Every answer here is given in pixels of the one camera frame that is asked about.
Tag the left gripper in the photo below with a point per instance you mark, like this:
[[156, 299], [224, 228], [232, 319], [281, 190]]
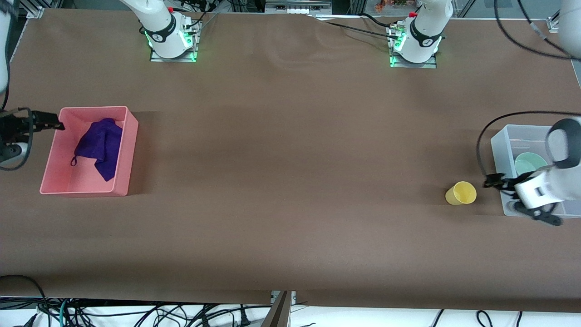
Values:
[[506, 184]]

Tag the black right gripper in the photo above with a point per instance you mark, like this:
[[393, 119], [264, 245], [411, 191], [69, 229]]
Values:
[[13, 127]]

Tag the green plastic cup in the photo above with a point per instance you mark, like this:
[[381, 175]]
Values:
[[529, 163]]

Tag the yellow plastic cup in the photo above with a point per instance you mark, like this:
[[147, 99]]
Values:
[[462, 193]]

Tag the purple cloth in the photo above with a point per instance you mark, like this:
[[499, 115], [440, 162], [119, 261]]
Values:
[[102, 141]]

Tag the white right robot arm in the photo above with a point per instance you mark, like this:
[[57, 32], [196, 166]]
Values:
[[159, 22]]

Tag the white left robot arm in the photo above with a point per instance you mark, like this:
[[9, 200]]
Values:
[[424, 27]]

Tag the translucent white plastic bin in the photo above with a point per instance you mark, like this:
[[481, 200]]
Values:
[[504, 143]]

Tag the pink plastic bin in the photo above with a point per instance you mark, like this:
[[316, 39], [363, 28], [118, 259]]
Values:
[[59, 177]]

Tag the grey table leg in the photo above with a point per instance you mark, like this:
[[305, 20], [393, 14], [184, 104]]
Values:
[[278, 311]]

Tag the aluminium frame profile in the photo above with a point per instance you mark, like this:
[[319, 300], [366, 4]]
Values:
[[34, 9]]

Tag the metal base plate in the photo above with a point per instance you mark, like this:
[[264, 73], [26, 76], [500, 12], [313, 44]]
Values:
[[174, 58], [413, 65]]

